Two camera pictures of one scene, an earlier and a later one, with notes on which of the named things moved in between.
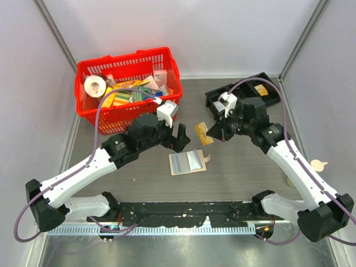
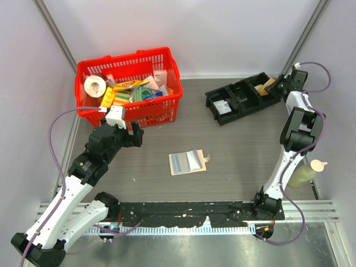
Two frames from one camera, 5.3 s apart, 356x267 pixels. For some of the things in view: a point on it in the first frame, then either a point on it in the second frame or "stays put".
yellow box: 108,100 stays put
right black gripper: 218,131 → 285,79
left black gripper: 177,144 → 131,140
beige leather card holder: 192,161 stays put
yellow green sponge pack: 121,98 stays put
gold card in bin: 261,90 stays put
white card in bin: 219,105 stays put
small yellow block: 202,129 → 269,82
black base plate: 185,213 stays put
